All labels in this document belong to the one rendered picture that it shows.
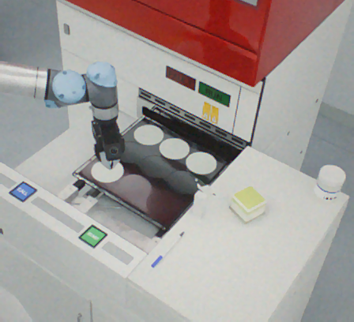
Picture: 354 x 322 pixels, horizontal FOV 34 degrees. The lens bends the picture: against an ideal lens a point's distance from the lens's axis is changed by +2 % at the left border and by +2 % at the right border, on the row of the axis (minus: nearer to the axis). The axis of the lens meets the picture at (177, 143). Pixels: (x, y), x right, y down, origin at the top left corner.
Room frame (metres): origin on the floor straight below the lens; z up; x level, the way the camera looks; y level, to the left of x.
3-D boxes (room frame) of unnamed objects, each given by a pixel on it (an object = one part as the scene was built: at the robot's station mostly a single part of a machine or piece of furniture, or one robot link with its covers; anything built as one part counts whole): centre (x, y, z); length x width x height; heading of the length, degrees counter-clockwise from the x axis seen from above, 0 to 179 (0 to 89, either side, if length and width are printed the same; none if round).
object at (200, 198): (1.05, -0.08, 1.03); 0.06 x 0.04 x 0.13; 148
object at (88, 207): (1.08, 0.26, 0.89); 0.08 x 0.03 x 0.03; 148
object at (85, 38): (1.57, 0.11, 1.02); 0.82 x 0.03 x 0.40; 58
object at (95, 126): (1.21, 0.21, 1.11); 0.09 x 0.08 x 0.12; 22
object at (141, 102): (1.46, -0.03, 0.89); 0.44 x 0.02 x 0.10; 58
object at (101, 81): (1.20, 0.22, 1.27); 0.09 x 0.08 x 0.11; 112
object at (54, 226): (1.00, 0.31, 0.89); 0.55 x 0.09 x 0.14; 58
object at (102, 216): (1.04, 0.19, 0.87); 0.36 x 0.08 x 0.03; 58
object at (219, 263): (0.99, -0.21, 0.89); 0.62 x 0.35 x 0.14; 148
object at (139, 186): (1.28, 0.07, 0.90); 0.34 x 0.34 x 0.01; 58
